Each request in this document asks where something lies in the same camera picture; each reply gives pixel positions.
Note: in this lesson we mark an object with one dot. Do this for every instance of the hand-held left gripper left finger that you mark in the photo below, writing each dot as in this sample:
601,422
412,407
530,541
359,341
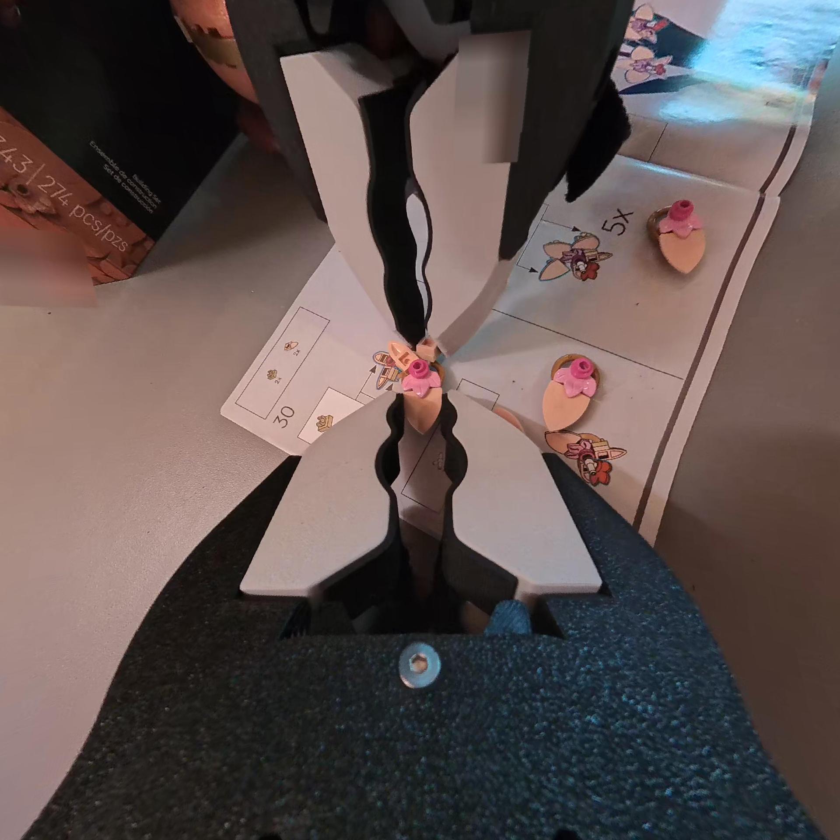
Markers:
321,518

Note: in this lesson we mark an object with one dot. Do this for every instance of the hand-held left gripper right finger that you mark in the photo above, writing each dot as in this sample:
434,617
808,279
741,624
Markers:
518,518

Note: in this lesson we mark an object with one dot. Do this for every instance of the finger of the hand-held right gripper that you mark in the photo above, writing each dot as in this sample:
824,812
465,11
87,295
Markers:
459,229
328,151

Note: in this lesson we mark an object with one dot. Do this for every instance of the small tan wedge brick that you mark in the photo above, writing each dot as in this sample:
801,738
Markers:
397,354
428,344

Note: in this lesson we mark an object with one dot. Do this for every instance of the grey desk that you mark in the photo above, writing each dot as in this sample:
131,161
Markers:
131,492

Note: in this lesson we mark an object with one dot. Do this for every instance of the pink brick vase brown stand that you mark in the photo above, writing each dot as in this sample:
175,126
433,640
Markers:
210,72

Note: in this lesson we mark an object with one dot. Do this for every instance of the white instruction booklet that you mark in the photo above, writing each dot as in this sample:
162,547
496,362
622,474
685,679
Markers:
623,328

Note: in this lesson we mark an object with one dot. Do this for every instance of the black building set box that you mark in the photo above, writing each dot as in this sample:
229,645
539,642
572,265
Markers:
98,85

